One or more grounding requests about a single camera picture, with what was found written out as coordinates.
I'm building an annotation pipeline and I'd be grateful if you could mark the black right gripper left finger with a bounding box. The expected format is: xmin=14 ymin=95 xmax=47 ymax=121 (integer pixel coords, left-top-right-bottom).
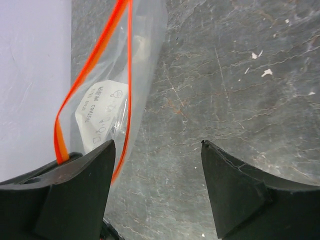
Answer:
xmin=0 ymin=140 xmax=116 ymax=240

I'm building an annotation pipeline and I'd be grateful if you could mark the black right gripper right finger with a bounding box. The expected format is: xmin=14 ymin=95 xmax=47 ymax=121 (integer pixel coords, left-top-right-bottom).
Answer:
xmin=201 ymin=140 xmax=320 ymax=240

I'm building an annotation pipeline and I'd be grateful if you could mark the clear zip bag orange zipper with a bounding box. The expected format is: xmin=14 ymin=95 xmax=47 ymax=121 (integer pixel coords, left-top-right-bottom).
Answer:
xmin=53 ymin=0 xmax=168 ymax=183

